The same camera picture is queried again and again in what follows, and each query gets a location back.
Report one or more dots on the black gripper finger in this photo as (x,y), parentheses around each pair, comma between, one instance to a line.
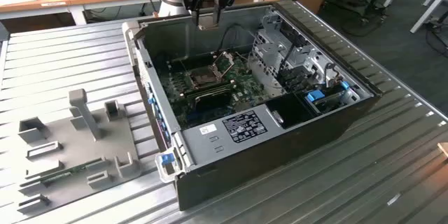
(217,18)
(196,18)

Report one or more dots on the CPU chip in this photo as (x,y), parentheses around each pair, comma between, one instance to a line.
(208,27)

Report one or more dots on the CPU socket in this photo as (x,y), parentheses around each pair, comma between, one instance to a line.
(201,78)

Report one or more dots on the metal drive cage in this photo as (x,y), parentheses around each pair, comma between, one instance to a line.
(269,51)

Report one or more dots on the green motherboard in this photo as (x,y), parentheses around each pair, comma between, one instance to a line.
(244,85)

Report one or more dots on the green RAM stick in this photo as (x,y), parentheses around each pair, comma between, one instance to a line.
(67,172)
(208,90)

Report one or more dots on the black graphics card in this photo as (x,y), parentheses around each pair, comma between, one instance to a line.
(213,102)

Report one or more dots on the small blue plastic latch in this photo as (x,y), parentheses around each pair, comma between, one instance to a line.
(345,85)

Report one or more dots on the grey power supply unit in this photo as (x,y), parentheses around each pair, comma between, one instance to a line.
(209,145)

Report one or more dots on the grey parts rack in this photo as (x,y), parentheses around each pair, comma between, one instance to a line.
(104,140)

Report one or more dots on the blue case latch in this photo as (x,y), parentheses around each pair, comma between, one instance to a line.
(165,159)

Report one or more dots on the black PC case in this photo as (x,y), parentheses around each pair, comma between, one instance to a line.
(280,161)

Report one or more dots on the white table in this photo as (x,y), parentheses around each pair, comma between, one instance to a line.
(420,23)

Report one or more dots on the wooden board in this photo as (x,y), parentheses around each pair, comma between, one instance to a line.
(444,150)

